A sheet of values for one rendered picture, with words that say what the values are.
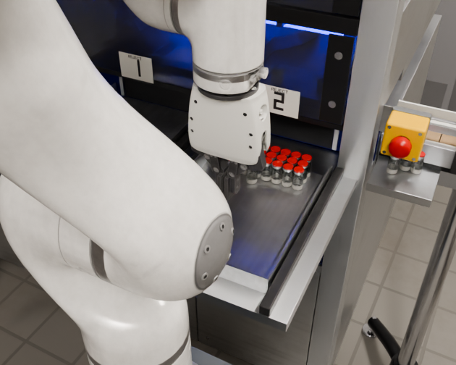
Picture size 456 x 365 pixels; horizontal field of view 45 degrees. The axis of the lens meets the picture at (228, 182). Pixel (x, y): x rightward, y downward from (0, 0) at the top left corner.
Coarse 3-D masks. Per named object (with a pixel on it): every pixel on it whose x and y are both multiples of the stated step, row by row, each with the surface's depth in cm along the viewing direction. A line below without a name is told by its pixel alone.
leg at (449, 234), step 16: (448, 208) 125; (448, 224) 126; (448, 240) 128; (432, 256) 134; (448, 256) 131; (432, 272) 136; (432, 288) 139; (416, 304) 146; (432, 304) 142; (416, 320) 148; (416, 336) 151; (400, 352) 159; (416, 352) 155
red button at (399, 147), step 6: (396, 138) 100; (402, 138) 100; (390, 144) 101; (396, 144) 100; (402, 144) 99; (408, 144) 99; (390, 150) 101; (396, 150) 100; (402, 150) 100; (408, 150) 100; (396, 156) 101; (402, 156) 101
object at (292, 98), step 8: (272, 88) 109; (280, 88) 108; (272, 96) 110; (280, 96) 109; (288, 96) 108; (296, 96) 107; (272, 104) 111; (280, 104) 110; (288, 104) 109; (296, 104) 108; (272, 112) 112; (280, 112) 111; (288, 112) 110; (296, 112) 109
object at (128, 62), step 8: (120, 56) 122; (128, 56) 120; (136, 56) 119; (120, 64) 123; (128, 64) 122; (136, 64) 121; (144, 64) 120; (128, 72) 123; (136, 72) 122; (144, 72) 121; (152, 72) 120; (144, 80) 122; (152, 80) 121
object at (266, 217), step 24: (240, 192) 109; (264, 192) 109; (288, 192) 109; (312, 192) 109; (240, 216) 103; (264, 216) 103; (288, 216) 103; (240, 240) 98; (264, 240) 98; (288, 240) 93; (240, 264) 93; (264, 264) 93; (264, 288) 88
